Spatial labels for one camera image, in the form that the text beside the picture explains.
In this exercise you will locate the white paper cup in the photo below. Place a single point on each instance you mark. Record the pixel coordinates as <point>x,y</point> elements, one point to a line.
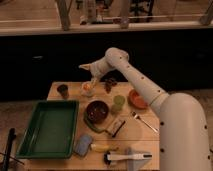
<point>87,93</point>

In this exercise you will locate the black stand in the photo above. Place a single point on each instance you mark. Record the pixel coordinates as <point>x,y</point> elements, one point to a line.
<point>4,165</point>

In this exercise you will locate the black tan box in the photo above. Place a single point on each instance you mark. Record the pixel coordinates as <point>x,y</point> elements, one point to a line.
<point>115,126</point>

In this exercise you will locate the orange bowl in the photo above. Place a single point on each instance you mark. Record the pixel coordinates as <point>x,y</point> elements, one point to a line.
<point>136,100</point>

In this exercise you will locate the dark red bowl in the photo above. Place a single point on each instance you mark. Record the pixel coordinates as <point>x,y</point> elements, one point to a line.
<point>97,111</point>

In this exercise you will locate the blue sponge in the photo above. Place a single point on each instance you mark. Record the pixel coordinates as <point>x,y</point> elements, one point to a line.
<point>82,145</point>

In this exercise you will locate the green plastic cup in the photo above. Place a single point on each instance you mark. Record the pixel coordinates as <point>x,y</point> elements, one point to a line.
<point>118,102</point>

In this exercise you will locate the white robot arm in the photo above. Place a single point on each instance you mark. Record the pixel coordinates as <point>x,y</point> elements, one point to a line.
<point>184,141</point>

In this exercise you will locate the silver fork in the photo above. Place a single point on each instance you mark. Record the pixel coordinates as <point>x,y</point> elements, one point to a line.
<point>137,117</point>

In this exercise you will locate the yellow red apple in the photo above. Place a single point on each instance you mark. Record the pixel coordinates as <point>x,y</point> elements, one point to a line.
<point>87,87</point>

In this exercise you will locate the grey cloth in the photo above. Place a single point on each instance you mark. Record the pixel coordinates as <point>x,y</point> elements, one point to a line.
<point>137,164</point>

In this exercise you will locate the green plastic tray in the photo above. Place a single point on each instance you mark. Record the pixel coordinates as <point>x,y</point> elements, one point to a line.
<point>51,131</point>

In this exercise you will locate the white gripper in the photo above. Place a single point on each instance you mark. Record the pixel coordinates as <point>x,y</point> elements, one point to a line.
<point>98,69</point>

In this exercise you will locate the green chili pepper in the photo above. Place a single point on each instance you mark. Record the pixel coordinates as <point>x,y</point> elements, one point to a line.
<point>93,127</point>

